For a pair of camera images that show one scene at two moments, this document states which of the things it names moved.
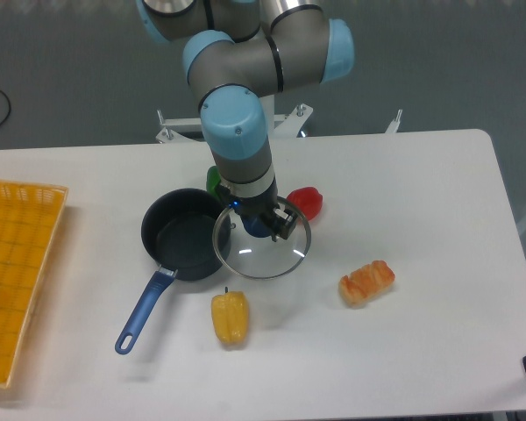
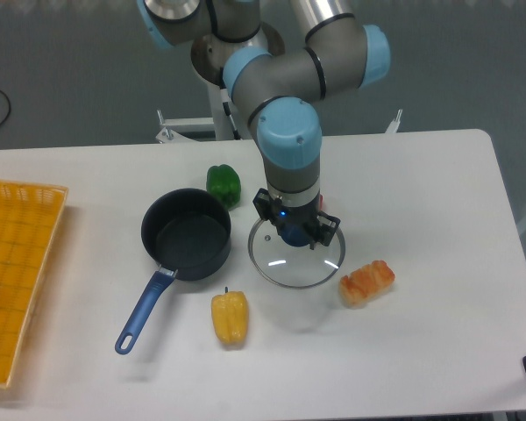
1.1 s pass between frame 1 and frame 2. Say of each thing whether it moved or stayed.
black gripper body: moved
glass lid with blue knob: moved
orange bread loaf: stayed
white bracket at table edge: stayed
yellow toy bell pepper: stayed
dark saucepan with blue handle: stayed
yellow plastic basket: stayed
